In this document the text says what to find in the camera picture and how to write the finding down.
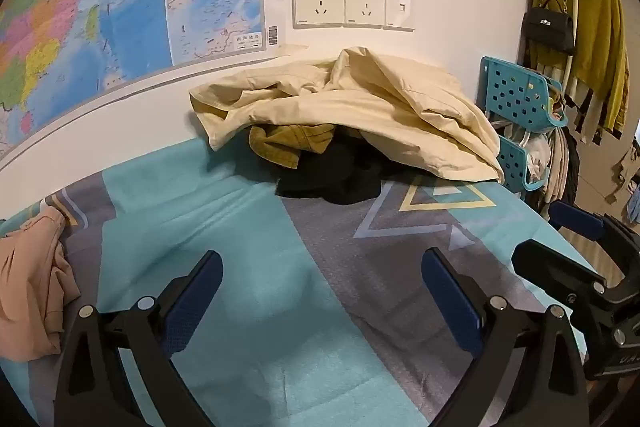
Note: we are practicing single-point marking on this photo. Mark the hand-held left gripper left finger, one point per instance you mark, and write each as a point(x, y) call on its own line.
point(195, 297)

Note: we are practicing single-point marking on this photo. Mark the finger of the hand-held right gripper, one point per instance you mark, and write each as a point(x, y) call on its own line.
point(577, 219)
point(550, 267)

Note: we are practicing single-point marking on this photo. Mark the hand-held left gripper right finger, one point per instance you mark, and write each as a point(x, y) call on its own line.
point(450, 302)

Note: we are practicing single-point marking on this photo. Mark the pink garment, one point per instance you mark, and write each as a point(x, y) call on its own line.
point(30, 287)

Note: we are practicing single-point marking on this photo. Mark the cream jacket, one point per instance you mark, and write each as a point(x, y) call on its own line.
point(400, 117)

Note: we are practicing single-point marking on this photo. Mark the hanging beige clothes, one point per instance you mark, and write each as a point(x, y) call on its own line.
point(560, 167)

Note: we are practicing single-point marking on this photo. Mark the teal and grey bedsheet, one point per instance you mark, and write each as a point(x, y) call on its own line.
point(225, 217)

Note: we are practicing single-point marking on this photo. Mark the small blue plastic basket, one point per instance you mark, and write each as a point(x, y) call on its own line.
point(512, 162)

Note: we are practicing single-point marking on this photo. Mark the large blue plastic basket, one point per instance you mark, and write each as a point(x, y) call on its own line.
point(515, 92)

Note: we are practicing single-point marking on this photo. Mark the black garment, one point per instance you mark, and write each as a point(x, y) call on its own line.
point(335, 177)

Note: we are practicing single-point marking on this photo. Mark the olive green garment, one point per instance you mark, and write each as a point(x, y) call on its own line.
point(280, 142)

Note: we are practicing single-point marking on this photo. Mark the yellow-green sweater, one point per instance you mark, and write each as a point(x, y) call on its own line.
point(602, 37)

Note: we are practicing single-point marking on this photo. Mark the black handbag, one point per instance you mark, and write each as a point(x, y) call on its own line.
point(547, 27)

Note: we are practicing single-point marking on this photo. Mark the white coat rack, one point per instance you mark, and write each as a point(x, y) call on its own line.
point(575, 12)

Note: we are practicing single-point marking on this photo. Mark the white wall switch plate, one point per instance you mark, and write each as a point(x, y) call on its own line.
point(399, 9)

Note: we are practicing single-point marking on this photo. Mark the colourful wall map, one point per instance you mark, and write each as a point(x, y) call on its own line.
point(100, 7)

